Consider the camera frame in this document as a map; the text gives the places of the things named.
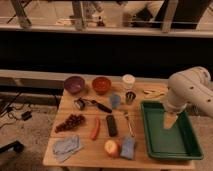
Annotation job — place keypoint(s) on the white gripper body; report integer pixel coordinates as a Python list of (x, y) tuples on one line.
[(169, 119)]

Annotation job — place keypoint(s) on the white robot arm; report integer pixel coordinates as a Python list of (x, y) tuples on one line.
[(187, 86)]

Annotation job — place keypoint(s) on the pale banana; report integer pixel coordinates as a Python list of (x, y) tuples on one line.
[(153, 93)]

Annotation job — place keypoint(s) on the green plastic tray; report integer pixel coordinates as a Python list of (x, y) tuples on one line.
[(176, 143)]

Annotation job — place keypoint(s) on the small metal cup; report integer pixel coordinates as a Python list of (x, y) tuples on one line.
[(130, 96)]

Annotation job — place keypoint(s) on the blue sponge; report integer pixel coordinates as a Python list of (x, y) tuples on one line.
[(128, 147)]

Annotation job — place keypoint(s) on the white paper cup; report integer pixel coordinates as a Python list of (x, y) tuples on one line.
[(128, 81)]

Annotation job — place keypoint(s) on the blue plastic cup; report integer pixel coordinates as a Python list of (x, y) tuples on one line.
[(115, 100)]

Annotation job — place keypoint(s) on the black rectangular remote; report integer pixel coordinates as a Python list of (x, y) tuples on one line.
[(112, 128)]

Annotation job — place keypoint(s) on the red yellow apple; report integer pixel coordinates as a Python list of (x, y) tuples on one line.
[(112, 148)]

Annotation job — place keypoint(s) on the wooden table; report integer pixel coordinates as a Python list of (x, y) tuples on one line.
[(93, 154)]

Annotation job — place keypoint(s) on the orange bowl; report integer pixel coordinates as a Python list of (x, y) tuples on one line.
[(101, 85)]

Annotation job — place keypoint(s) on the orange carrot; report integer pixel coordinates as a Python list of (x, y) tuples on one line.
[(95, 131)]

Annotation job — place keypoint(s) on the bunch of dark grapes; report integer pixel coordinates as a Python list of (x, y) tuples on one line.
[(70, 123)]

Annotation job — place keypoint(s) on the purple bowl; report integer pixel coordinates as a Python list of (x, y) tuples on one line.
[(74, 84)]

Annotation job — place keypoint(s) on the grey blue cloth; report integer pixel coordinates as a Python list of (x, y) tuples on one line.
[(66, 147)]

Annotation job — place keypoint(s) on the black power adapter with cables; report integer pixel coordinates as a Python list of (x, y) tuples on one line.
[(8, 111)]

